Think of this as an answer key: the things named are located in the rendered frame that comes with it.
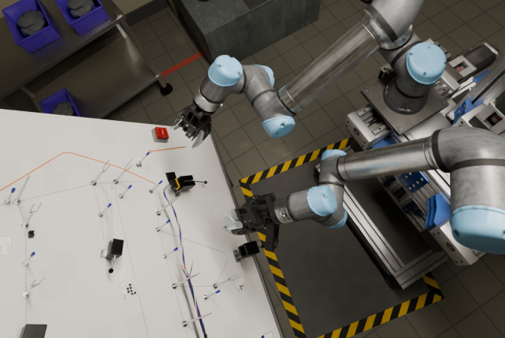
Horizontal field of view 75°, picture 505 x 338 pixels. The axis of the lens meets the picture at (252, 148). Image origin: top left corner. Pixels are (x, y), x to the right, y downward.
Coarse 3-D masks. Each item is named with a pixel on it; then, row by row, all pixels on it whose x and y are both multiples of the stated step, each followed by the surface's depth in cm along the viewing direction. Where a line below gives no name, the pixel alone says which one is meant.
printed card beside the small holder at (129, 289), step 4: (132, 280) 98; (120, 284) 95; (124, 284) 96; (128, 284) 97; (132, 284) 97; (136, 284) 98; (120, 288) 95; (124, 288) 95; (128, 288) 96; (132, 288) 97; (136, 288) 98; (124, 292) 95; (128, 292) 95; (132, 292) 96; (136, 292) 97; (124, 296) 94; (128, 296) 95; (132, 296) 96; (136, 296) 96
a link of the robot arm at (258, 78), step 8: (248, 72) 84; (256, 72) 86; (264, 72) 87; (272, 72) 89; (248, 80) 84; (256, 80) 85; (264, 80) 85; (272, 80) 89; (248, 88) 85; (256, 88) 84; (264, 88) 84; (272, 88) 85; (248, 96) 86
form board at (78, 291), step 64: (0, 128) 97; (64, 128) 110; (128, 128) 126; (0, 192) 88; (64, 192) 99; (128, 192) 112; (192, 192) 130; (0, 256) 81; (64, 256) 90; (128, 256) 101; (192, 256) 115; (0, 320) 75; (64, 320) 82; (128, 320) 92; (256, 320) 118
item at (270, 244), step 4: (268, 220) 90; (272, 220) 90; (268, 224) 91; (272, 224) 90; (276, 224) 91; (268, 228) 91; (272, 228) 91; (276, 228) 92; (268, 232) 92; (272, 232) 91; (276, 232) 93; (268, 236) 92; (272, 236) 92; (276, 236) 94; (268, 240) 93; (272, 240) 92; (276, 240) 94; (268, 244) 93; (272, 244) 93; (276, 244) 94; (268, 248) 94; (272, 248) 93
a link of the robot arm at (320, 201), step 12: (300, 192) 85; (312, 192) 82; (324, 192) 80; (288, 204) 85; (300, 204) 83; (312, 204) 81; (324, 204) 79; (336, 204) 83; (300, 216) 84; (312, 216) 83; (324, 216) 84
